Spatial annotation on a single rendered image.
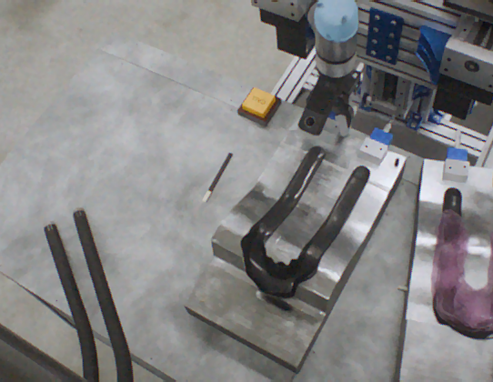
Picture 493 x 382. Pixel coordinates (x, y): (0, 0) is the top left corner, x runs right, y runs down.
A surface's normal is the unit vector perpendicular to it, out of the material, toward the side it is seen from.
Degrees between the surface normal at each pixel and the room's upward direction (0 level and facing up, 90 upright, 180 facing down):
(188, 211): 0
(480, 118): 0
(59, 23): 0
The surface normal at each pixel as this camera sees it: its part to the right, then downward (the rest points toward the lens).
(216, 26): -0.09, -0.47
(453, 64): -0.49, 0.79
